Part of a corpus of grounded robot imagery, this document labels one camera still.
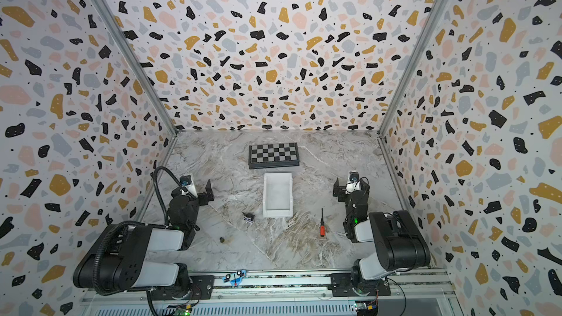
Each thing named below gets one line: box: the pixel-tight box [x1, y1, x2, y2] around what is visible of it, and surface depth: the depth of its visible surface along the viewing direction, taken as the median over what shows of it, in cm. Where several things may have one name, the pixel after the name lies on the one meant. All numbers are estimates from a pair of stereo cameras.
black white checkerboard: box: [248, 141, 300, 170], surface depth 109 cm
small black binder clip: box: [242, 212, 255, 226], surface depth 87 cm
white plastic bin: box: [262, 172, 294, 218], surface depth 94 cm
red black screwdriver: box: [319, 207, 326, 237], surface depth 89 cm
